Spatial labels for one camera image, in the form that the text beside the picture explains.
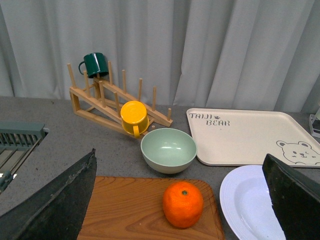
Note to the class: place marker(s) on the dark green mug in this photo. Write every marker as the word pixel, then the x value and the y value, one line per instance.
pixel 95 64

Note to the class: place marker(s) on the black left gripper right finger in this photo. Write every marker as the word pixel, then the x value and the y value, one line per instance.
pixel 295 199

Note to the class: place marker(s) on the green bowl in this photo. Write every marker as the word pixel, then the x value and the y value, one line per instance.
pixel 168 150

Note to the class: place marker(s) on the wooden dish rack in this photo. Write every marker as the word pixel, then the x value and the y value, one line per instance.
pixel 99 100

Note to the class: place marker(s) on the white cup holder rack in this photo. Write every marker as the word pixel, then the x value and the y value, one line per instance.
pixel 314 124

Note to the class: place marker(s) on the grey curtain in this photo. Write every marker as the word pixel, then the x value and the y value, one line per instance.
pixel 229 54

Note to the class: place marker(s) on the grey-green dish drainer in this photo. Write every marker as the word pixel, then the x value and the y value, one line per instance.
pixel 17 141

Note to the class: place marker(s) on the yellow mug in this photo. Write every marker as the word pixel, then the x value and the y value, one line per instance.
pixel 135 120

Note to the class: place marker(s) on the white round plate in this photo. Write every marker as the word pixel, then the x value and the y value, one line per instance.
pixel 246 205

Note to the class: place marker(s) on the beige bear tray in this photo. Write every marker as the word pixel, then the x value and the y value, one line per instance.
pixel 244 137

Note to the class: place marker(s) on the wooden cutting board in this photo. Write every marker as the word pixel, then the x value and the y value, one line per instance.
pixel 128 208

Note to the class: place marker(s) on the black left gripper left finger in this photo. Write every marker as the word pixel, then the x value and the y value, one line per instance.
pixel 57 210

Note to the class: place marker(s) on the orange mandarin fruit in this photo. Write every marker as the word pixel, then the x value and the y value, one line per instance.
pixel 182 204

